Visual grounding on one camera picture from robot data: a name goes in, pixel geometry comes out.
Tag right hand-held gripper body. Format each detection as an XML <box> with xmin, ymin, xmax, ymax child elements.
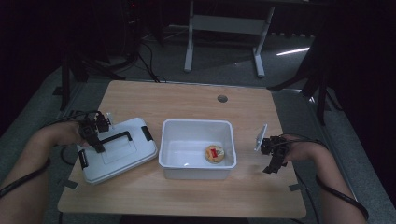
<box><xmin>253</xmin><ymin>123</ymin><xmax>290</xmax><ymax>163</ymax></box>

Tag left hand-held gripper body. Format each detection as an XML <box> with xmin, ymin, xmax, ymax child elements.
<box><xmin>78</xmin><ymin>111</ymin><xmax>115</xmax><ymax>142</ymax></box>

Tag white box lid black handle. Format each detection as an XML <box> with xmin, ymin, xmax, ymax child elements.
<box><xmin>77</xmin><ymin>117</ymin><xmax>159</xmax><ymax>186</ymax></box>

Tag round snack packet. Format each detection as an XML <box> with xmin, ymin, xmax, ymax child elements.
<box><xmin>204</xmin><ymin>144</ymin><xmax>226</xmax><ymax>164</ymax></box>

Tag white plastic storage box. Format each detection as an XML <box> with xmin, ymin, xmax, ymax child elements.
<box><xmin>158</xmin><ymin>119</ymin><xmax>238</xmax><ymax>181</ymax></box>

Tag person's right hand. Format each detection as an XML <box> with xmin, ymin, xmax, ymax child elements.
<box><xmin>281</xmin><ymin>133</ymin><xmax>314</xmax><ymax>163</ymax></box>

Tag person's left hand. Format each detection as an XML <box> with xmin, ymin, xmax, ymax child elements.
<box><xmin>57</xmin><ymin>120</ymin><xmax>91</xmax><ymax>147</ymax></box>

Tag black metal stand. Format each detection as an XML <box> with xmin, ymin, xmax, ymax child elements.
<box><xmin>52</xmin><ymin>52</ymin><xmax>126</xmax><ymax>112</ymax></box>
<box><xmin>267</xmin><ymin>36</ymin><xmax>344</xmax><ymax>126</ymax></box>

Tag dark equipment rack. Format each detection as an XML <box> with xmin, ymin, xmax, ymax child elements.
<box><xmin>120</xmin><ymin>0</ymin><xmax>145</xmax><ymax>62</ymax></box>

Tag black floor cables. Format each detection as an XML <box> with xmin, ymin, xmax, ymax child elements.
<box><xmin>136</xmin><ymin>40</ymin><xmax>168</xmax><ymax>84</ymax></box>

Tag white metal desk frame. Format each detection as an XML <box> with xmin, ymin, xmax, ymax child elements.
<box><xmin>183</xmin><ymin>0</ymin><xmax>276</xmax><ymax>78</ymax></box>

